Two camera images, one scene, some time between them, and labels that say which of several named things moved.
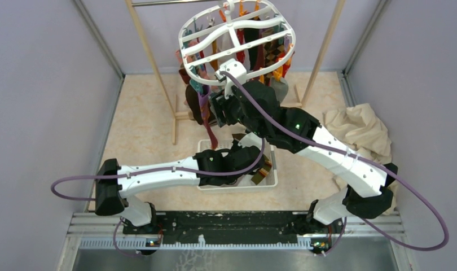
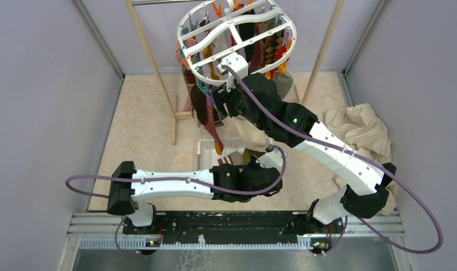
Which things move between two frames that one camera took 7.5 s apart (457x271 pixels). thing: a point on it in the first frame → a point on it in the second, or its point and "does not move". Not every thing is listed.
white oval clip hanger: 259,33 does not move
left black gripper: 234,147 → 253,164
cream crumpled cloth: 359,126 does not move
